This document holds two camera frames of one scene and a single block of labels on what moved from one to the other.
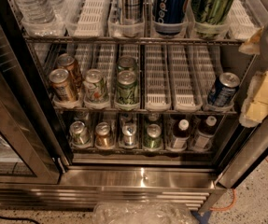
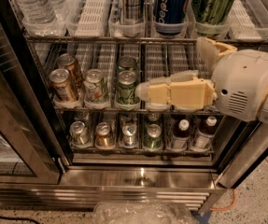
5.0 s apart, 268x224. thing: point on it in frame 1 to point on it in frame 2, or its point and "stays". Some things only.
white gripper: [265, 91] to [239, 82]
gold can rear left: [67, 62] stays
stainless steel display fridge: [97, 93] stays
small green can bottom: [154, 138] stays
